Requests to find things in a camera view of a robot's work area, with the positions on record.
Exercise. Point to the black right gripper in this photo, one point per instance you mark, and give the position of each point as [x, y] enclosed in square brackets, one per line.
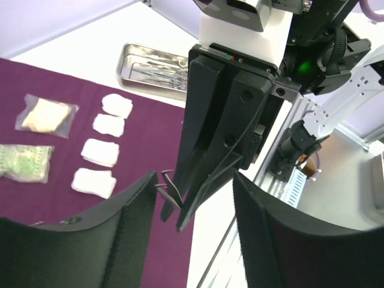
[231, 104]

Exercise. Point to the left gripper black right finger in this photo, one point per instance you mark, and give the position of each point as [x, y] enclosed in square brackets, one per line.
[289, 248]

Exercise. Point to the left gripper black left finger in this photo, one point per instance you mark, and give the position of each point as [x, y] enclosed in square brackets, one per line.
[104, 246]

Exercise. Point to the white gauze pad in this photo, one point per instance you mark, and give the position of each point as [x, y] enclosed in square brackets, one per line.
[109, 124]
[100, 152]
[117, 105]
[100, 183]

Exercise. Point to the steel tweezers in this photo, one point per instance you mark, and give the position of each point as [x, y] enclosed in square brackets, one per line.
[171, 195]

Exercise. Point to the purple cloth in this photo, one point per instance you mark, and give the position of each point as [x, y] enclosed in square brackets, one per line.
[150, 141]

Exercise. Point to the green gauze packet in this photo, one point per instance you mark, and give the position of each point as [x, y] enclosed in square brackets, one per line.
[26, 163]

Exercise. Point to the beige gauze packet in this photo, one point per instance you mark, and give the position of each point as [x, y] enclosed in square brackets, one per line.
[45, 116]

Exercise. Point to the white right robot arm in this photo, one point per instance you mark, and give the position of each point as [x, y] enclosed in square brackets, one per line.
[322, 55]

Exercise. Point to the instruments in tray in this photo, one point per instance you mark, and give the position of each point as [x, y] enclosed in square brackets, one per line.
[173, 76]

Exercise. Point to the steel instrument tray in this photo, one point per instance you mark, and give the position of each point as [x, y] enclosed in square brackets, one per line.
[132, 53]

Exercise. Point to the aluminium front rail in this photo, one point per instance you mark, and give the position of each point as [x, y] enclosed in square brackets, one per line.
[216, 251]

